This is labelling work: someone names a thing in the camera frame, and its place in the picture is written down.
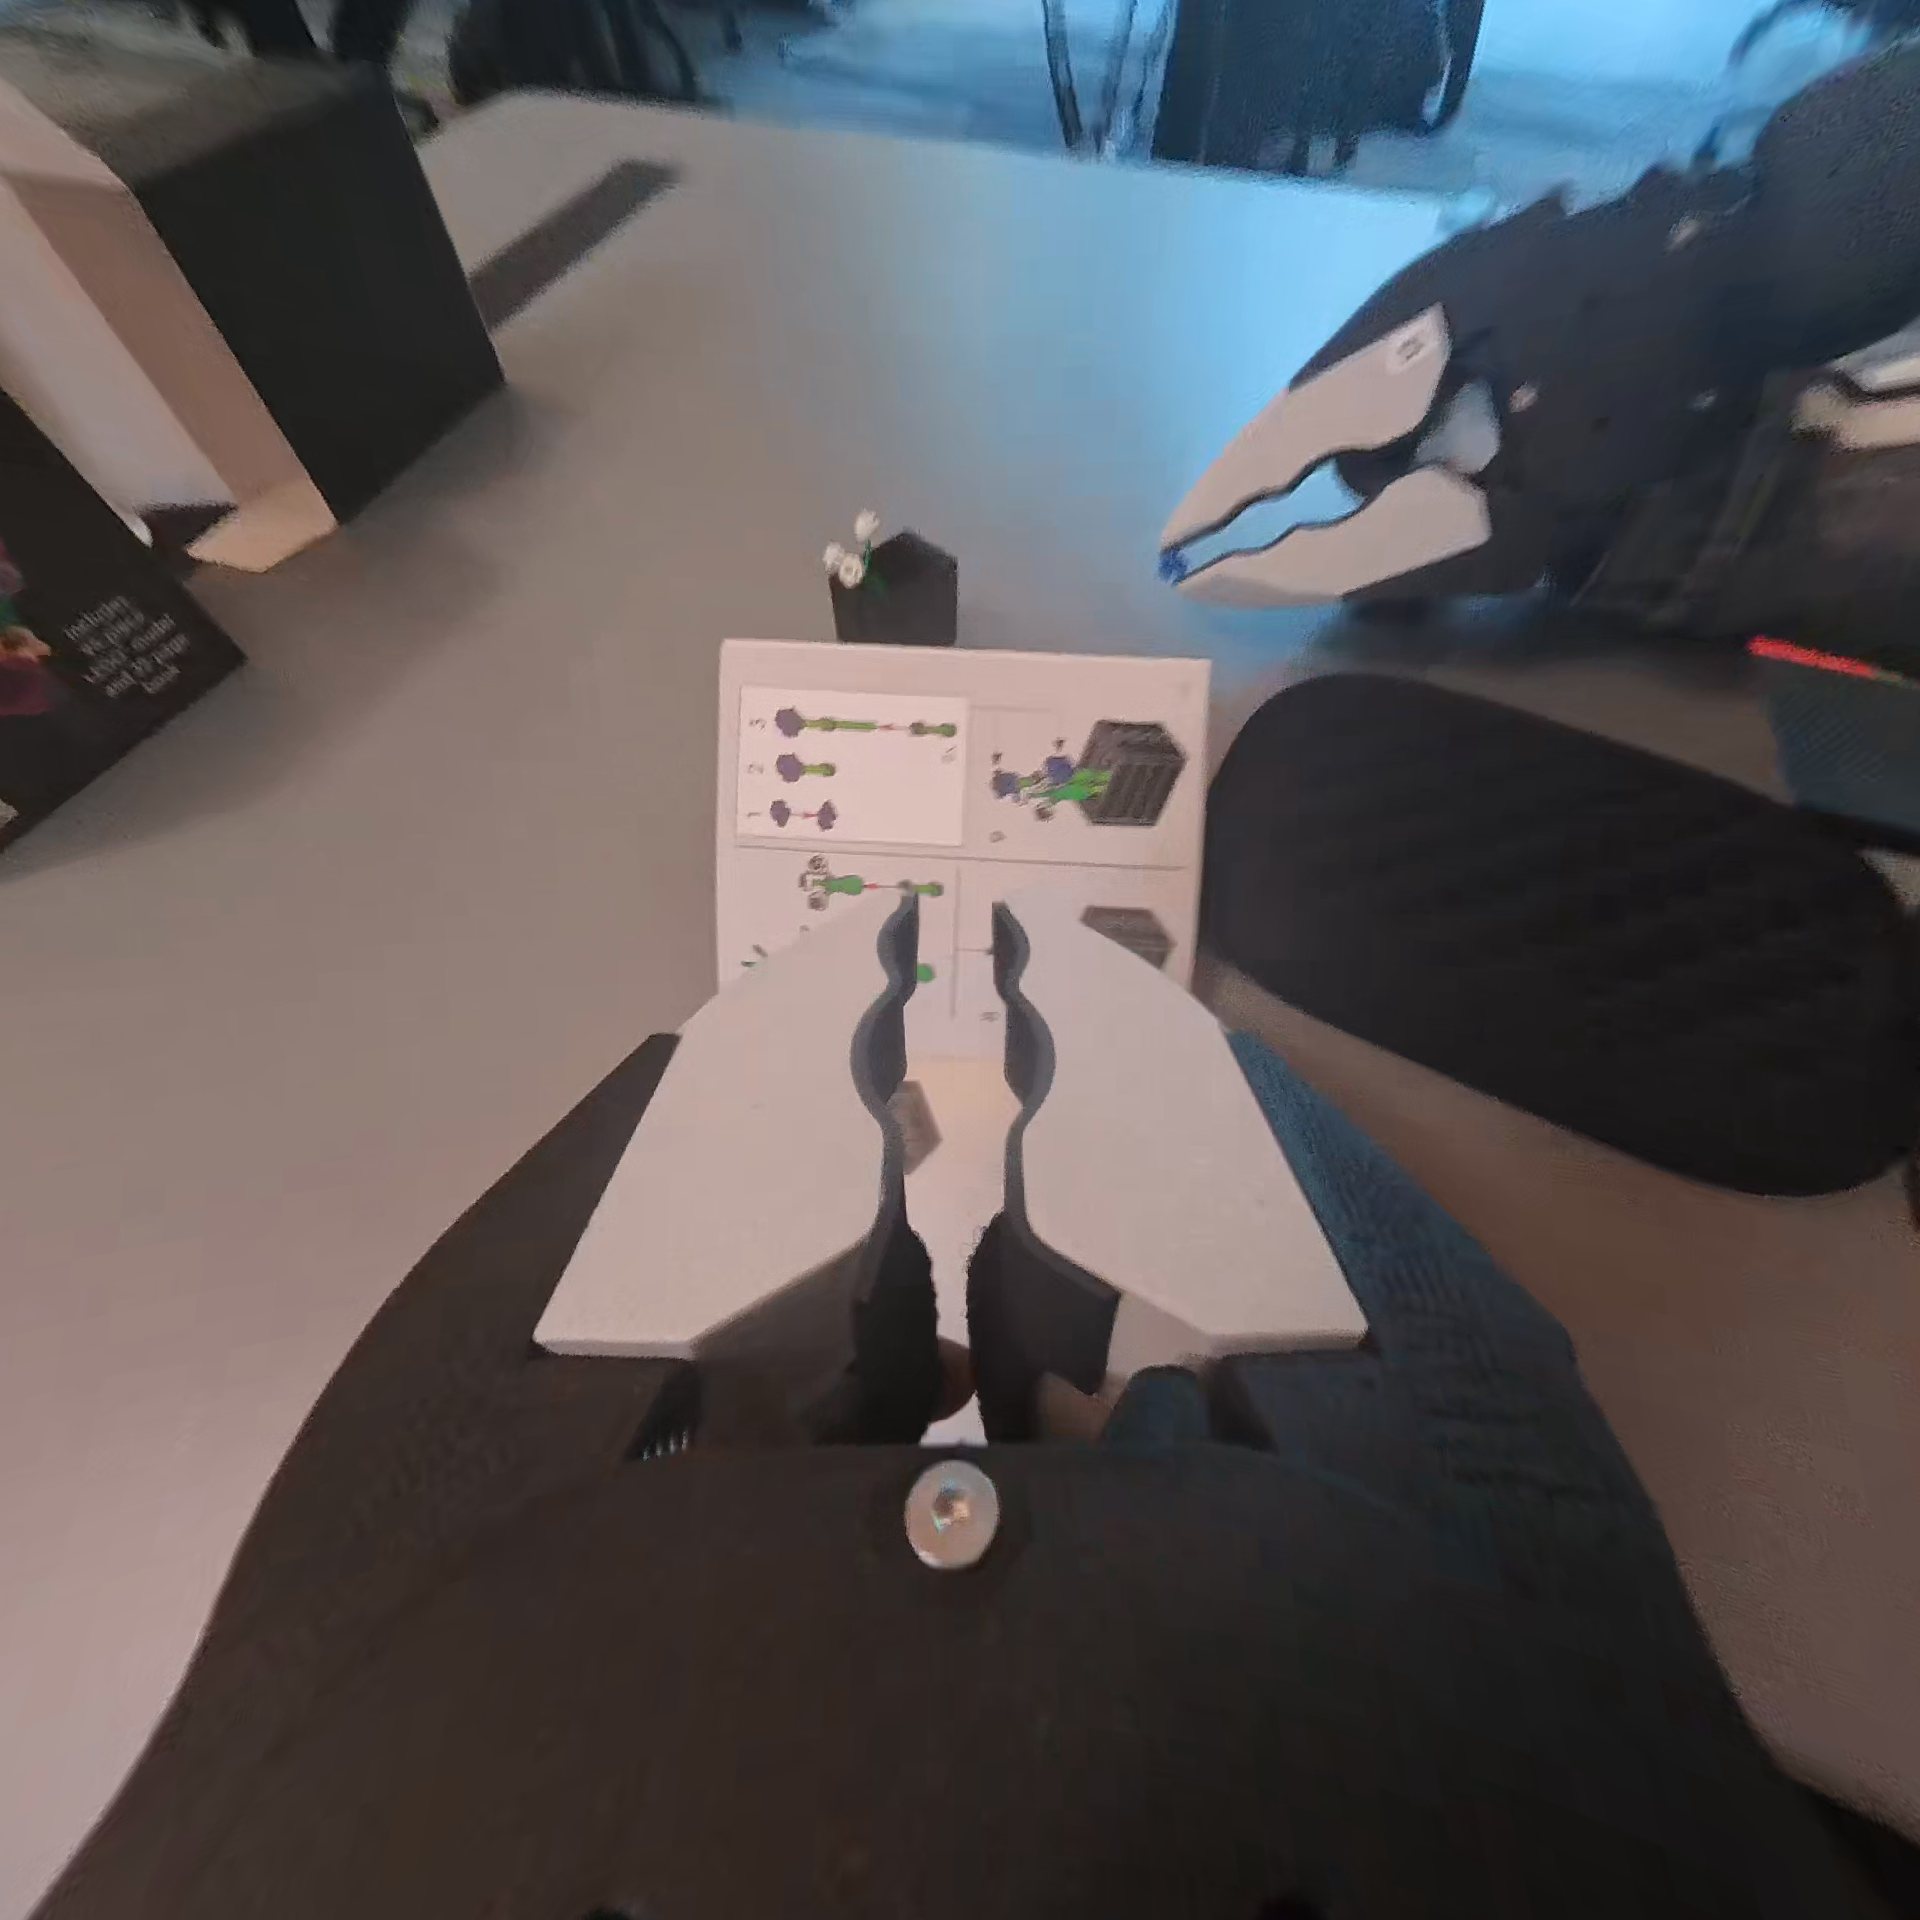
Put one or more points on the black and white carton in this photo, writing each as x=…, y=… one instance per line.
x=317, y=300

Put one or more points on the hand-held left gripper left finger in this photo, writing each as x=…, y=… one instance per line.
x=720, y=1172

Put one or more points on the lego instruction booklet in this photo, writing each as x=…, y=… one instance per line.
x=1051, y=683

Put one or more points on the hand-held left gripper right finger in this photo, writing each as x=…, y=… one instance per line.
x=1171, y=1172

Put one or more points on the black office chair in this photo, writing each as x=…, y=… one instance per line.
x=569, y=44
x=1291, y=67

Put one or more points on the black lego crate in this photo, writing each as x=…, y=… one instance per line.
x=909, y=592

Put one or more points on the white lego flower sprig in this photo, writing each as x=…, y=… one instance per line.
x=855, y=551

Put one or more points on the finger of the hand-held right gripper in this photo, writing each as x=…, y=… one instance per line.
x=1336, y=412
x=1381, y=540

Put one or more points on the teal cloth with red stripe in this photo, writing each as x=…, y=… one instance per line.
x=1852, y=734

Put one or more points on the black lego packaging box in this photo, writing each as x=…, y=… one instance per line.
x=91, y=676

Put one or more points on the person's right forearm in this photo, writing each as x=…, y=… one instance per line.
x=1846, y=195

